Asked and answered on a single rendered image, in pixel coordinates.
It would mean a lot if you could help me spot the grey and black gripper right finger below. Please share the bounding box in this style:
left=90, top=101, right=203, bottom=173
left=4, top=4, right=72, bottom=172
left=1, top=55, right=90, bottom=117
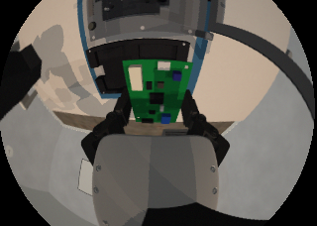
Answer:
left=180, top=89, right=230, bottom=167

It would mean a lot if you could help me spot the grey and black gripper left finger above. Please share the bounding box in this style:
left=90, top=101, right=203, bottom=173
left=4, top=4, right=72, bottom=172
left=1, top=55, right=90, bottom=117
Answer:
left=81, top=88, right=132, bottom=165

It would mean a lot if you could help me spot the green circuit board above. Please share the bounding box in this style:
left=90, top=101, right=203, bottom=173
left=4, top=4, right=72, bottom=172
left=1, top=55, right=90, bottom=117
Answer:
left=122, top=59, right=193, bottom=124

